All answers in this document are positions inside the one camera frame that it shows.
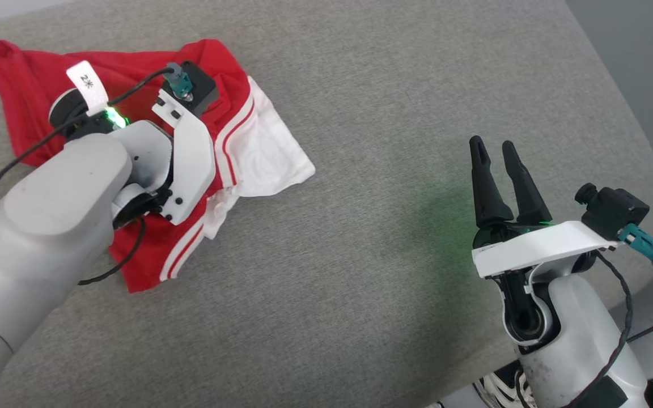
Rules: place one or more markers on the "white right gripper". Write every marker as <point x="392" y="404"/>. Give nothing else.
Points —
<point x="536" y="246"/>

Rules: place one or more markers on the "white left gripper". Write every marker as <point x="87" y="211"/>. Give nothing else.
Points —
<point x="190" y="158"/>

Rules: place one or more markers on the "red and white garment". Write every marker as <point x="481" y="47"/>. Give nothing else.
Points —
<point x="32" y="85"/>

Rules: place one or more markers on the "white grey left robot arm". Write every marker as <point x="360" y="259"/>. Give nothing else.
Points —
<point x="37" y="226"/>

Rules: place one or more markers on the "grey fabric sofa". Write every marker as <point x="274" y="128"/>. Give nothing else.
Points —
<point x="360" y="255"/>

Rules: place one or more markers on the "white and black sneaker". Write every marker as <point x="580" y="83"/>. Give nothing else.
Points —
<point x="496" y="391"/>

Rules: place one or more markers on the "teal left camera connector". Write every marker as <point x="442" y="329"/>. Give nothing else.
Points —
<point x="181" y="85"/>

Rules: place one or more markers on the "teal camera connector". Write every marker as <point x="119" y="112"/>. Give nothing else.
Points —
<point x="641" y="241"/>
<point x="181" y="85"/>

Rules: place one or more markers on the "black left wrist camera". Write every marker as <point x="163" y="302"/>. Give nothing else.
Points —
<point x="203" y="85"/>

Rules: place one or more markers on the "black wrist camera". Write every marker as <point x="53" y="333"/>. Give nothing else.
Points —
<point x="615" y="212"/>
<point x="203" y="85"/>

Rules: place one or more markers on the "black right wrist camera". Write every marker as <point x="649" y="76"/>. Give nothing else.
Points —
<point x="615" y="212"/>

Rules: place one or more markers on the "teal right camera connector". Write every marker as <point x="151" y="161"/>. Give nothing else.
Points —
<point x="641" y="241"/>

